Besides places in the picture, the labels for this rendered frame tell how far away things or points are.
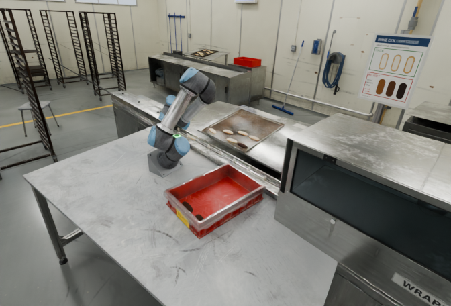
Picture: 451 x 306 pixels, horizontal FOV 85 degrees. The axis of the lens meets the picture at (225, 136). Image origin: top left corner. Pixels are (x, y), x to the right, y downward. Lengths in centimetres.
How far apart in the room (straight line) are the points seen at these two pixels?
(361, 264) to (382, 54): 134
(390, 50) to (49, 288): 285
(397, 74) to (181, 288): 176
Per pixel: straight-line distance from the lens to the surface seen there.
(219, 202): 146
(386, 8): 502
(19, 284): 253
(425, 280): 120
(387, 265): 122
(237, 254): 123
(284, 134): 203
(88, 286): 229
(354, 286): 137
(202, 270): 118
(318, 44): 524
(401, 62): 199
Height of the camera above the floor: 178
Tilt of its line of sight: 26 degrees down
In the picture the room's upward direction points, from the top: 2 degrees clockwise
